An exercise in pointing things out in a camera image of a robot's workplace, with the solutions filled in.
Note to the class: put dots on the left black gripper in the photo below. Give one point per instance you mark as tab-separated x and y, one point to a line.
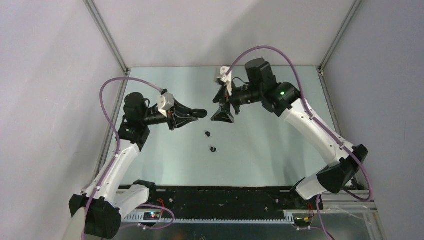
179	115

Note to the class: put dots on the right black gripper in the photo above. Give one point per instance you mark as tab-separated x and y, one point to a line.
223	113

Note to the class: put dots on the black earbud charging case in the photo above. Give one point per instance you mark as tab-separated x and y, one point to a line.
198	113

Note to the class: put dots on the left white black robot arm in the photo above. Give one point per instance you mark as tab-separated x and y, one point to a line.
99	209

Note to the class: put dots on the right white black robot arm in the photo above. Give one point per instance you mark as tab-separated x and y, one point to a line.
284	100

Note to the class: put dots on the left controller board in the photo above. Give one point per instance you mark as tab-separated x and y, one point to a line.
152	216

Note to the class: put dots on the controller board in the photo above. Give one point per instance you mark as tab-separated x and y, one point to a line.
303	222
152	216

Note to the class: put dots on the right controller board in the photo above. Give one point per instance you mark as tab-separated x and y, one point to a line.
303	222

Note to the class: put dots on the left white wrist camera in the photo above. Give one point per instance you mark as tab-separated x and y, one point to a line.
165	102

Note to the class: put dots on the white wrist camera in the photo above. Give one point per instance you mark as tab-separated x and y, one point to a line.
225	78
165	102

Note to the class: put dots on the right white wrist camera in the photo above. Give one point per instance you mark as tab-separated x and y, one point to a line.
225	78

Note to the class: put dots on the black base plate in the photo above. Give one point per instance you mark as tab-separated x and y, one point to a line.
227	213

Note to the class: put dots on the grey slotted cable duct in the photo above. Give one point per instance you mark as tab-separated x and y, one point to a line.
137	217

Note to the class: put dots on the left aluminium corner post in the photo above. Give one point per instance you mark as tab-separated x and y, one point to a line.
106	34

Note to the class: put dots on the aluminium corner post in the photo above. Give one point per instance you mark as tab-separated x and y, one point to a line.
106	34
352	12

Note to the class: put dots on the right aluminium corner post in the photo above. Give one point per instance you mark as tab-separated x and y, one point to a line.
352	12

